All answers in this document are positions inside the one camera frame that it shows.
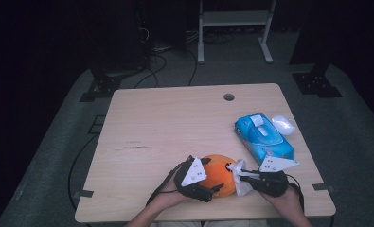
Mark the person's light trousers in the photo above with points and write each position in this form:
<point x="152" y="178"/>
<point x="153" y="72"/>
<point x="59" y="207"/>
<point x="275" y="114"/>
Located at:
<point x="232" y="224"/>

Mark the white wet wipe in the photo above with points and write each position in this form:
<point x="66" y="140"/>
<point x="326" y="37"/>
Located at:
<point x="263" y="130"/>
<point x="241" y="186"/>

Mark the black stand base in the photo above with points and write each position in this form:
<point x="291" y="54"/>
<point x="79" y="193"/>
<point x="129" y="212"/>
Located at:
<point x="101" y="86"/>
<point x="317" y="83"/>

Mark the blue wet wipes pack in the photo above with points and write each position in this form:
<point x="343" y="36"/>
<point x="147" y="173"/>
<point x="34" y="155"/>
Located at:
<point x="270" y="145"/>

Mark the person's left hand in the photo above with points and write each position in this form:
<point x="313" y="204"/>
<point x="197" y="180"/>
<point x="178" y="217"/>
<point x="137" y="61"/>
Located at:
<point x="169" y="197"/>

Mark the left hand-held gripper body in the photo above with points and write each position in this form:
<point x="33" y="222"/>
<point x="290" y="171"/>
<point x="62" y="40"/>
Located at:
<point x="194" y="173"/>

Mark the white metal desk frame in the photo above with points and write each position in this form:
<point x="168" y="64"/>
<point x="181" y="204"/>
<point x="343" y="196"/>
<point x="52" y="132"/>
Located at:
<point x="235" y="18"/>

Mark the orange plush toy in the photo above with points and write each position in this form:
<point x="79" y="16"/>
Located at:
<point x="217" y="171"/>

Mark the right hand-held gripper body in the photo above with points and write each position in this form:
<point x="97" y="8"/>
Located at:
<point x="270" y="184"/>

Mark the dark equipment rack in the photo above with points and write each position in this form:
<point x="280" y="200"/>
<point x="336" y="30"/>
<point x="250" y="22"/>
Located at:
<point x="118" y="38"/>

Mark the black table edge bracket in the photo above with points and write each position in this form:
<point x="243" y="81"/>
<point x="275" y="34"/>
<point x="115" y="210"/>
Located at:
<point x="86" y="193"/>
<point x="322" y="187"/>

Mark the person's right hand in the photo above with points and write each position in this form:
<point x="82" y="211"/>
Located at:
<point x="285" y="203"/>

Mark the white oval plastic lid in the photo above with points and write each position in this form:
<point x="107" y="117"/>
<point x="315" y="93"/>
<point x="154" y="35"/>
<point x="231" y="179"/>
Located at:
<point x="283" y="124"/>

